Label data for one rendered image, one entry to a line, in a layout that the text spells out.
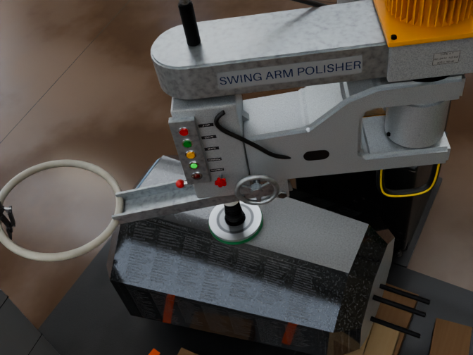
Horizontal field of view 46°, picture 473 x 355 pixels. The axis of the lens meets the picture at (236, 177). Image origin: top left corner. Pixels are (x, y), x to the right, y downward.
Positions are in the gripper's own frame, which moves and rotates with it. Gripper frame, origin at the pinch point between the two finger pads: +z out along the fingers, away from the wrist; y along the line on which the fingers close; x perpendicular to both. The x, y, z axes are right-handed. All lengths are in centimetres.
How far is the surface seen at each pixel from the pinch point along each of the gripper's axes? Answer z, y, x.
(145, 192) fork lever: -14, 56, -3
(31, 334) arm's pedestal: 50, 0, -19
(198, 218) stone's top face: 0, 76, -10
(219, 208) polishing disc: -5, 84, -11
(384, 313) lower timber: 53, 159, -46
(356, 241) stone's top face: -12, 129, -43
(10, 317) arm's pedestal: 31.9, -4.3, -18.8
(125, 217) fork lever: -12, 47, -12
